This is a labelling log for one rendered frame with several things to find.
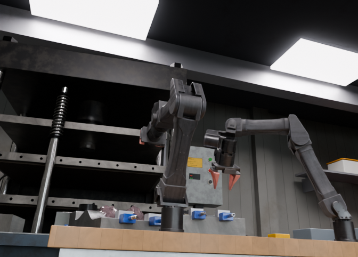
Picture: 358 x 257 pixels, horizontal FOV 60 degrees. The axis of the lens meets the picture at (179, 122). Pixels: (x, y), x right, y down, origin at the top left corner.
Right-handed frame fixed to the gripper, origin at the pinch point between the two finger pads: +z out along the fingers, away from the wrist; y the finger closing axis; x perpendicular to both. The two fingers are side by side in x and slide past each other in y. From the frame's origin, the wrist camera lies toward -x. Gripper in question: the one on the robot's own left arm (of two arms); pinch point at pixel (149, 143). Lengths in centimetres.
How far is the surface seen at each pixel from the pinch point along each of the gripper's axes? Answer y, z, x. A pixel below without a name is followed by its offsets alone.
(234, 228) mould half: -32.4, -13.0, 34.7
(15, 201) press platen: 59, 77, 17
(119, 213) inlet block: 12.0, -17.5, 32.7
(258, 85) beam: -171, 166, -162
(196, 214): -16.3, -14.8, 30.7
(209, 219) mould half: -22.3, -12.1, 32.1
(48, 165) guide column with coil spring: 45, 70, -4
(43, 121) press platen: 54, 78, -35
